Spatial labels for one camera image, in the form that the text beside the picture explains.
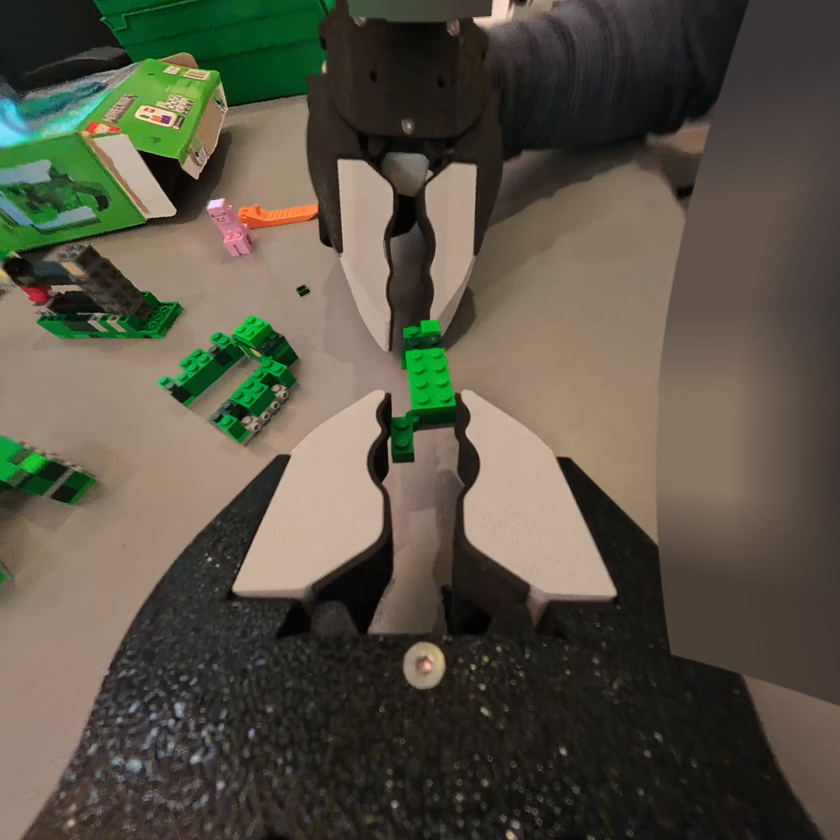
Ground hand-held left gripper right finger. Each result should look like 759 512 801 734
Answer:
451 390 619 636

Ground green checkered brick assembly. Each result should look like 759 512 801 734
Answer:
0 434 98 507

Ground grey desk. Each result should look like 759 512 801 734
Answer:
0 92 840 840

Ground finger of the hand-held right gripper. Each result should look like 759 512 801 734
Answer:
420 163 479 337
336 157 405 353

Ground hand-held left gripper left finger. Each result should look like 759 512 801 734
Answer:
231 389 396 636

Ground pink brick pig figure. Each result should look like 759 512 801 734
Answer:
206 199 256 258

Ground green toy set box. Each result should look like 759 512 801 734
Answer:
0 59 228 253

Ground grey tower brick assembly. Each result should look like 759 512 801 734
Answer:
0 244 184 341

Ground green stacked storage bins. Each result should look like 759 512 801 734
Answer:
92 0 337 107

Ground green and grey brick assembly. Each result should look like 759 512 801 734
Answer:
392 319 459 464

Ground green u-shaped brick assembly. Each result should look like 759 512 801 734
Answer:
157 316 300 446

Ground person's right forearm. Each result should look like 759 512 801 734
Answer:
484 0 749 158

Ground black office chair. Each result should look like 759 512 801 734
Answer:
0 0 132 93

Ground orange brick separator tool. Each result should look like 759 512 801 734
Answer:
238 203 320 230

